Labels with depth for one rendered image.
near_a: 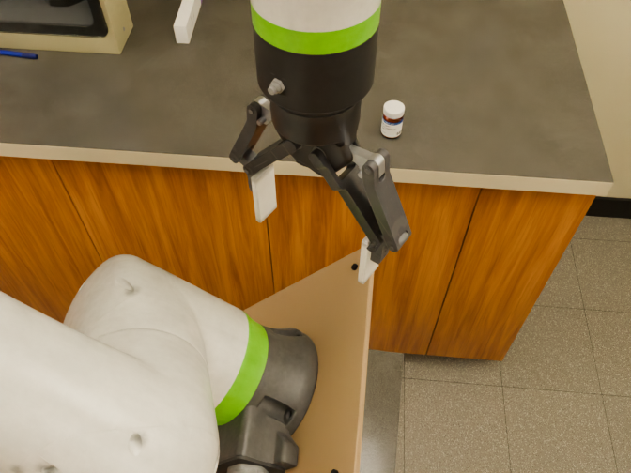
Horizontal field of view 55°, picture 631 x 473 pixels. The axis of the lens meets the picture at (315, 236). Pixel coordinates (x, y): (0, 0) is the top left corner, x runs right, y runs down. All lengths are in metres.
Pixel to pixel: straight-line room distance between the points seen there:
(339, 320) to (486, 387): 1.36
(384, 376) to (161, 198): 0.70
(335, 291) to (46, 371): 0.38
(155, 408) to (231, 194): 0.91
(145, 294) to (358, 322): 0.23
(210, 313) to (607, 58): 1.61
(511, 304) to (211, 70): 0.95
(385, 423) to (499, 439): 1.08
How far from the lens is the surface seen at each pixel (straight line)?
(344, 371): 0.64
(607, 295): 2.33
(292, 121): 0.48
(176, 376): 0.50
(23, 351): 0.43
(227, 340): 0.62
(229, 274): 1.59
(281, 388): 0.66
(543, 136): 1.31
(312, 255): 1.47
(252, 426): 0.65
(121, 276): 0.59
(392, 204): 0.53
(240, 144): 0.60
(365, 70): 0.46
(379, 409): 0.91
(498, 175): 1.21
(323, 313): 0.71
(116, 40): 1.48
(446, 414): 1.95
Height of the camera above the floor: 1.79
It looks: 53 degrees down
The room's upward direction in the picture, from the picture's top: straight up
